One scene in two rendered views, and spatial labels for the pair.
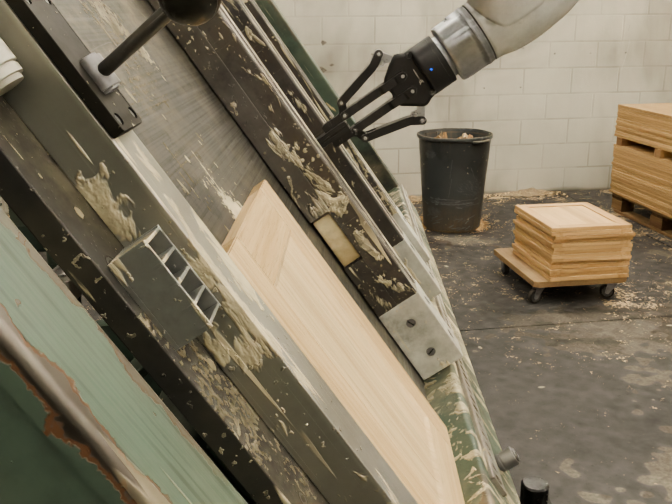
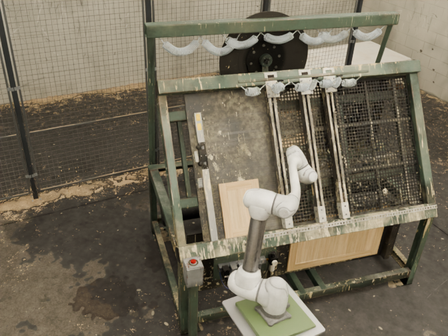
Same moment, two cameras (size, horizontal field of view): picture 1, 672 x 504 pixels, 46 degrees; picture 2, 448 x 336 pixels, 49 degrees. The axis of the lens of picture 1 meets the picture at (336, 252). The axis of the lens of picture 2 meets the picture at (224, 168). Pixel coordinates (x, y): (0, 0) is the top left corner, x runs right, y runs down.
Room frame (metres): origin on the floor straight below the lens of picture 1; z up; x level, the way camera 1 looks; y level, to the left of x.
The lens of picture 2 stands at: (-0.36, -2.76, 3.28)
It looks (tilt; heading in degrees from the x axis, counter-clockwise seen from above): 32 degrees down; 70
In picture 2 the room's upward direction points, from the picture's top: 3 degrees clockwise
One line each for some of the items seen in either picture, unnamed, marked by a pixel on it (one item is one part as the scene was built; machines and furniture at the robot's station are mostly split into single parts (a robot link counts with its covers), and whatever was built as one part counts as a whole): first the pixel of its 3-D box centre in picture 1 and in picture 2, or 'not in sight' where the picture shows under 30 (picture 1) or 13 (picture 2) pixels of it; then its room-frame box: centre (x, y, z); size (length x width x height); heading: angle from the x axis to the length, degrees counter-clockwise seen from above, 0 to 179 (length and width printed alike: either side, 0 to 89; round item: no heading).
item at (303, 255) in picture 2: not in sight; (337, 238); (1.70, 0.01, 0.53); 0.90 x 0.02 x 0.55; 179
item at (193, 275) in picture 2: not in sight; (193, 272); (0.31, -0.36, 0.84); 0.12 x 0.12 x 0.18; 89
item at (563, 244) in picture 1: (558, 249); not in sight; (4.03, -1.19, 0.20); 0.61 x 0.53 x 0.40; 9
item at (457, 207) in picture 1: (453, 180); not in sight; (5.27, -0.80, 0.33); 0.52 x 0.51 x 0.65; 9
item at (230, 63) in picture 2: not in sight; (265, 59); (1.27, 0.89, 1.85); 0.80 x 0.06 x 0.80; 179
